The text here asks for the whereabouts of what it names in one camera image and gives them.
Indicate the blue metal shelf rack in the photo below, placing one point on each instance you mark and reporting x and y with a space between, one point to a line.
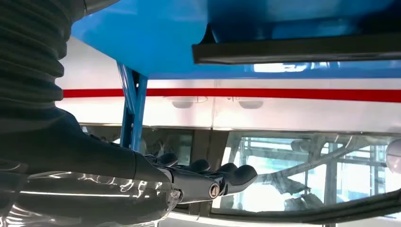
141 37

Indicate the white car side mirror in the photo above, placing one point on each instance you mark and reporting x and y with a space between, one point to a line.
394 156

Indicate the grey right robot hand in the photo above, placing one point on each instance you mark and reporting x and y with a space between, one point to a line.
78 163

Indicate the white car red stripe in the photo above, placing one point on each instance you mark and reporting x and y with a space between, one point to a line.
282 116

